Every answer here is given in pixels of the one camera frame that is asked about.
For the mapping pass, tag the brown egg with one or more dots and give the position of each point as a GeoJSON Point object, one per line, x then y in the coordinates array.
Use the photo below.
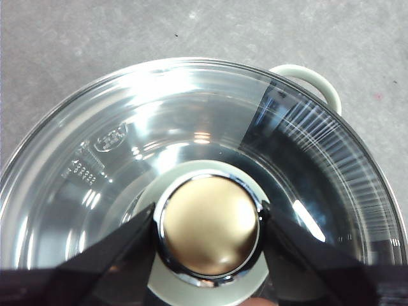
{"type": "Point", "coordinates": [255, 303]}

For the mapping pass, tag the glass lid with green knob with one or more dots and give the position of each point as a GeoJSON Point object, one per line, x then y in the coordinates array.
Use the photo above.
{"type": "Point", "coordinates": [210, 223]}

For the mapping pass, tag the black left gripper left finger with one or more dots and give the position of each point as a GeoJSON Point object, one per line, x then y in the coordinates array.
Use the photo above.
{"type": "Point", "coordinates": [95, 280]}

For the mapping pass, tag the pale green electric pot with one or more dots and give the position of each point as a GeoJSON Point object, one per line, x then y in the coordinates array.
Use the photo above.
{"type": "Point", "coordinates": [328, 90]}

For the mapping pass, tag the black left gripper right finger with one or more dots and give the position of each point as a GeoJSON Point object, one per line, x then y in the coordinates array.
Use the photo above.
{"type": "Point", "coordinates": [318, 277]}

